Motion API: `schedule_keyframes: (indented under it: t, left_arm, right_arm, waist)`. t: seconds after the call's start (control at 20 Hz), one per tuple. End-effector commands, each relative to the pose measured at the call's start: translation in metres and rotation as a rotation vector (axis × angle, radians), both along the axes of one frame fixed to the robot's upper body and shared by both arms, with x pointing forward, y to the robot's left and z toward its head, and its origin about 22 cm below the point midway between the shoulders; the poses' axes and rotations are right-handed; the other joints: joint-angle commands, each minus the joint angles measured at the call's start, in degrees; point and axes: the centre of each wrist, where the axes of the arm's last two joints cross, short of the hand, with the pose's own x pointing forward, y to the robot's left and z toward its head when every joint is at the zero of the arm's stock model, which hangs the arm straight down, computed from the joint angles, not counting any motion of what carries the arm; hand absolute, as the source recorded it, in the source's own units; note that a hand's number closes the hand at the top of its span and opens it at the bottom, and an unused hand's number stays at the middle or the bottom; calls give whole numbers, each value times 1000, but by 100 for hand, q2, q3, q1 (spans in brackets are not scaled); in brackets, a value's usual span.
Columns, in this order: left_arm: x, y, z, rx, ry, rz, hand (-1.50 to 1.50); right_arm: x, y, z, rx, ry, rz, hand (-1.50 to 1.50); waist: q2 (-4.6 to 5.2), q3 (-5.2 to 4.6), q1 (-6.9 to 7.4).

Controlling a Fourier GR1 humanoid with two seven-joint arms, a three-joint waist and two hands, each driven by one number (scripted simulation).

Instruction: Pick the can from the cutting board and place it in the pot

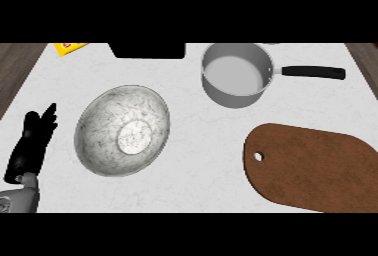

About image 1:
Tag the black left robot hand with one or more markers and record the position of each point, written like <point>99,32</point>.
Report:
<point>29,146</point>

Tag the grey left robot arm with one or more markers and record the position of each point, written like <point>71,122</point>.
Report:
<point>22,196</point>

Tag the brown wooden cutting board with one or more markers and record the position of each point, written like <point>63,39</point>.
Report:
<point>314,168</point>

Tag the white marbled bowl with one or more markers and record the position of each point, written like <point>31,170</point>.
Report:
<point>121,130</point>

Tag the yellow packet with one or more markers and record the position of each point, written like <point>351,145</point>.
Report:
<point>68,48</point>

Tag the black flat appliance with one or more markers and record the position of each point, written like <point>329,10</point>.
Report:
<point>147,50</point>

